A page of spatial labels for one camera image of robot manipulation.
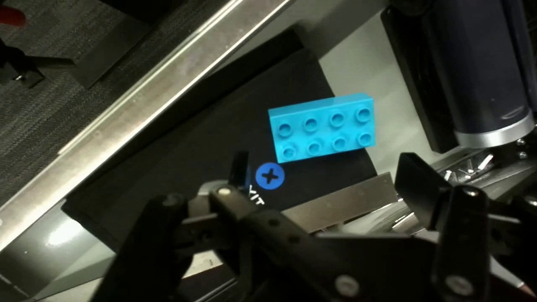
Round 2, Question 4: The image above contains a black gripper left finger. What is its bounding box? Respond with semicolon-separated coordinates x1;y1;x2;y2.
90;155;335;302

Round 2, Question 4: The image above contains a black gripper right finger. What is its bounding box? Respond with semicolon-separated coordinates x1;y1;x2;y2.
396;153;490;302

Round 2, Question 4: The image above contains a blue toy building brick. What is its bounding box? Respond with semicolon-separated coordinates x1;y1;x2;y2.
268;94;376;163

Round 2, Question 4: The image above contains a metal drawer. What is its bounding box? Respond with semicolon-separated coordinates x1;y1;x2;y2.
0;0;537;302

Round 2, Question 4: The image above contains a black case with blue logo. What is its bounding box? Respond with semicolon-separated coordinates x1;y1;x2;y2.
60;31;377;250

